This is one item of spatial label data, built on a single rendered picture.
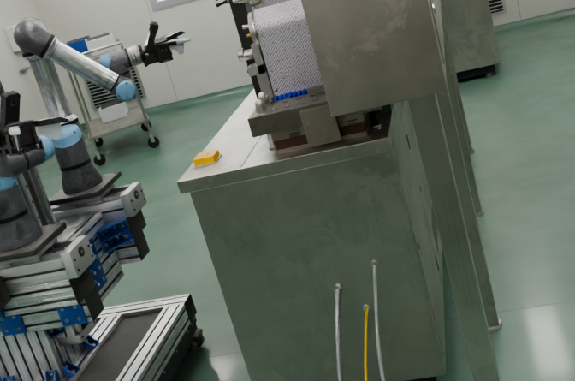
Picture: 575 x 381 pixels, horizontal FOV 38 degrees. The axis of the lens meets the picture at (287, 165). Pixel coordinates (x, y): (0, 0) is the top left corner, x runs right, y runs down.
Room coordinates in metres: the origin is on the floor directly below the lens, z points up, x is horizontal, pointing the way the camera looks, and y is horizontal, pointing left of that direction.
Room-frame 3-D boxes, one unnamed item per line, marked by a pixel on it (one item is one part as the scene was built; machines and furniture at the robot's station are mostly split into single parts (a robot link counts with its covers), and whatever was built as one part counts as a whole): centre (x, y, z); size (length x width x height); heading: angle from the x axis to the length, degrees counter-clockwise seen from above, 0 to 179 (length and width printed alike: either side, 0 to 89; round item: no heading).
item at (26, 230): (2.56, 0.90, 0.87); 0.15 x 0.15 x 0.10
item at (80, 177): (3.04, 0.77, 0.87); 0.15 x 0.15 x 0.10
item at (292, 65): (2.58, -0.14, 1.11); 0.23 x 0.01 x 0.18; 76
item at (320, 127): (2.36, -0.13, 0.96); 0.10 x 0.03 x 0.11; 76
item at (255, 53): (2.71, 0.01, 1.05); 0.06 x 0.05 x 0.31; 76
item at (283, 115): (2.45, -0.13, 1.00); 0.40 x 0.16 x 0.06; 76
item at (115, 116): (7.32, 1.36, 0.51); 0.91 x 0.58 x 1.02; 10
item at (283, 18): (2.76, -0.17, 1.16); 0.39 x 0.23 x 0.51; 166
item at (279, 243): (3.57, -0.30, 0.43); 2.52 x 0.64 x 0.86; 166
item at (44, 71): (3.17, 0.79, 1.19); 0.15 x 0.12 x 0.55; 10
